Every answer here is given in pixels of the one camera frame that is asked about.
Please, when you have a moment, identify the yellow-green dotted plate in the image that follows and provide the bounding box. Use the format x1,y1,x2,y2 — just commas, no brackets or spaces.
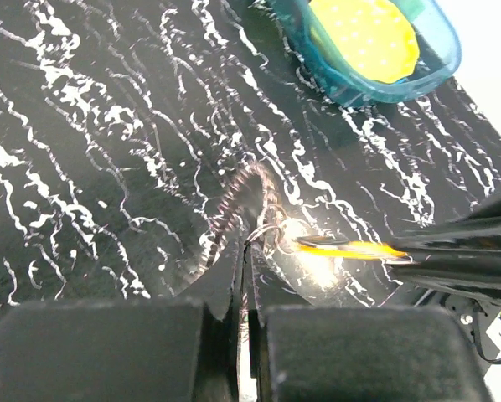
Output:
308,1,420,84

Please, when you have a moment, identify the teal plastic tray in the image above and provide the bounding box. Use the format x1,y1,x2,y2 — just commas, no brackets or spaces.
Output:
268,0,462,107

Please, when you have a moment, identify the yellow key tag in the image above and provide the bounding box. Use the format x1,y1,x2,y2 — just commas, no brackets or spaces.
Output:
295,236,414,265

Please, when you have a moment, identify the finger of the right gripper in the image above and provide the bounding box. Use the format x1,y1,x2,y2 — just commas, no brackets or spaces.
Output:
390,183,501,257
390,263,501,306

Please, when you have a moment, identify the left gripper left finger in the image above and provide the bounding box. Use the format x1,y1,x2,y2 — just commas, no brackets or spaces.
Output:
0,238,242,401

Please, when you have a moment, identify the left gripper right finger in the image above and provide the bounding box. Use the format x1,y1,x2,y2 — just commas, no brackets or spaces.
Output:
250,245,492,401

